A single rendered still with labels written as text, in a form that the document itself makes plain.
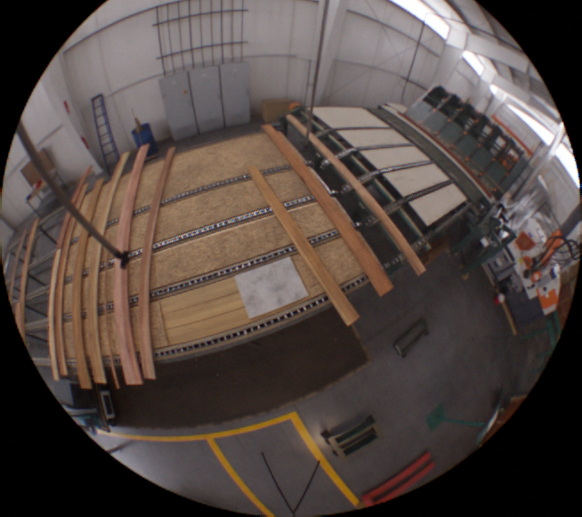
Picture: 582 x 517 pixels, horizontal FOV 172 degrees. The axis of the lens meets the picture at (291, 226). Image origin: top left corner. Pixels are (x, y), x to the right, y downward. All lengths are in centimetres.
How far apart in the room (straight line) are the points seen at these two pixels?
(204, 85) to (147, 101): 187
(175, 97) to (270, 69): 295
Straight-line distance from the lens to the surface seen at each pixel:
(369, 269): 217
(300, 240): 210
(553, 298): 599
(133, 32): 655
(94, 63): 691
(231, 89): 590
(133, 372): 235
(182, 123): 608
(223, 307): 195
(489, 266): 559
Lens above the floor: 267
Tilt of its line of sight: 55 degrees down
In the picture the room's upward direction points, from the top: 8 degrees clockwise
